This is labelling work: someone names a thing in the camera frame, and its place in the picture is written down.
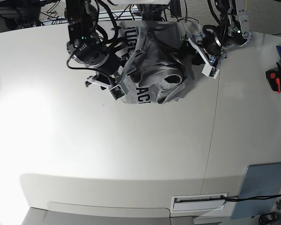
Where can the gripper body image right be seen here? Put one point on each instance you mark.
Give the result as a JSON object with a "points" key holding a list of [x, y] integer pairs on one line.
{"points": [[208, 46]]}

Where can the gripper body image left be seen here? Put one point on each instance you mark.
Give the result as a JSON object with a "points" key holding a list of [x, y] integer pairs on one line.
{"points": [[114, 72]]}

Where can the grey T-shirt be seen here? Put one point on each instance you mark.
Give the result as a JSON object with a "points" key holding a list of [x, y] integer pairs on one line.
{"points": [[160, 67]]}

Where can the robot base stand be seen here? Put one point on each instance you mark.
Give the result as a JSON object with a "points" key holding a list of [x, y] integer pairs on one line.
{"points": [[157, 12]]}

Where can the black orange clamp tool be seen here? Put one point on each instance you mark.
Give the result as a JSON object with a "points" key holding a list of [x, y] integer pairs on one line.
{"points": [[273, 77]]}

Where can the grey-blue laptop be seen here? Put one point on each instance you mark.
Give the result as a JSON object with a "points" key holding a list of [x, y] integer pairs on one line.
{"points": [[259, 180]]}

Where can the black device bottom right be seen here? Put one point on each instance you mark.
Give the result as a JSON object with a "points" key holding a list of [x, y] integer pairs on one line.
{"points": [[271, 218]]}

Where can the white camera box image left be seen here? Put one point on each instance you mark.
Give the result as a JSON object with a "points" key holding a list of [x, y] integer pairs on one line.
{"points": [[118, 92]]}

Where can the white camera box image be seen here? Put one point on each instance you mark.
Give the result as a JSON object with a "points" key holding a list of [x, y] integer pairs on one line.
{"points": [[118, 92], [210, 71]]}

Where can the white camera box image right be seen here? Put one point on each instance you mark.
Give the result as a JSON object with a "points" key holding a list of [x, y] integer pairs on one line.
{"points": [[210, 71]]}

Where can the white table cable grommet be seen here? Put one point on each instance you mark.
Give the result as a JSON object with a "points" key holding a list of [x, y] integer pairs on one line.
{"points": [[196, 203]]}

